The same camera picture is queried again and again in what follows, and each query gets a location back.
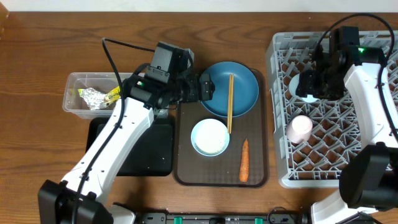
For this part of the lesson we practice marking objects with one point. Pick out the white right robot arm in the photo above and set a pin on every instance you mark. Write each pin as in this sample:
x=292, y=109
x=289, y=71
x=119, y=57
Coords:
x=369, y=182

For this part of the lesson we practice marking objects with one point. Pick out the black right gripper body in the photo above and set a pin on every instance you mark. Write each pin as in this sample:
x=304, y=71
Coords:
x=323, y=85

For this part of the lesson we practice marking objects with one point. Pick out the dark blue plate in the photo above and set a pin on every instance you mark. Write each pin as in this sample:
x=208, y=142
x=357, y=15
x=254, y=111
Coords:
x=246, y=89

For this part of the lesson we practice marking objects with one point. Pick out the wooden chopstick right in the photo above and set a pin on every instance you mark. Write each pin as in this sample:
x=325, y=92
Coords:
x=232, y=103

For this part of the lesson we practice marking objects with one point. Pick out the grey dishwasher rack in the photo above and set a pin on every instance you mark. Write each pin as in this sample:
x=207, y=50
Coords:
x=335, y=137

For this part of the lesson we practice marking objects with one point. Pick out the crumpled aluminium foil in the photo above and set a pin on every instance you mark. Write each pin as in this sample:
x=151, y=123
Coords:
x=93, y=98

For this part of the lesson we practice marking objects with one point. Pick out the clear plastic bin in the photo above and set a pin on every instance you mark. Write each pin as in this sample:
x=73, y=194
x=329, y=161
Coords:
x=73, y=103

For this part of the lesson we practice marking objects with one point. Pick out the light blue rice bowl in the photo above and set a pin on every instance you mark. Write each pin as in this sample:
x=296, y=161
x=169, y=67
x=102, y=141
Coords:
x=209, y=137

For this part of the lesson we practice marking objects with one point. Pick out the light blue cup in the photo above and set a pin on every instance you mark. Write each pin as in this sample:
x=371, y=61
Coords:
x=295, y=83

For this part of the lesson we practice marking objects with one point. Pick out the orange carrot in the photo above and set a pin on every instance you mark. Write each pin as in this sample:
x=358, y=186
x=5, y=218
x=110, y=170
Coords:
x=244, y=166

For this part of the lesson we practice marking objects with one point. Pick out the pink cup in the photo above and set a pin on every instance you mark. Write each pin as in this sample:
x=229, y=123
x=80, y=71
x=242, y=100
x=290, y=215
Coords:
x=299, y=129

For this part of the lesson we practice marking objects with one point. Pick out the brown serving tray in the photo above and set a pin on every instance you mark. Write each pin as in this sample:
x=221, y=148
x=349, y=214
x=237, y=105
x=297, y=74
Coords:
x=192, y=168

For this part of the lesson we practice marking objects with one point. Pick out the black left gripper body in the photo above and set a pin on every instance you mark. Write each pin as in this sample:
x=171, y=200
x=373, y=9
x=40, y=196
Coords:
x=188, y=87

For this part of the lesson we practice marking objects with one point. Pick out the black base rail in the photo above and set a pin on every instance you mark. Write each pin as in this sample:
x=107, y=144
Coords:
x=278, y=217

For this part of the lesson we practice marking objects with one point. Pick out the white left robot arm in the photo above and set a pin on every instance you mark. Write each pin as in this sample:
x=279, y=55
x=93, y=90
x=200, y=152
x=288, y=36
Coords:
x=83, y=192

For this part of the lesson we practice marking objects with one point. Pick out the black waste tray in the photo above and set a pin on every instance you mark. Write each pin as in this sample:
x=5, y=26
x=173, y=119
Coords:
x=152, y=154

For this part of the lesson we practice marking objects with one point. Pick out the yellow snack wrapper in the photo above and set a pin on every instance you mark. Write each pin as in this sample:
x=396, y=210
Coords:
x=113, y=95

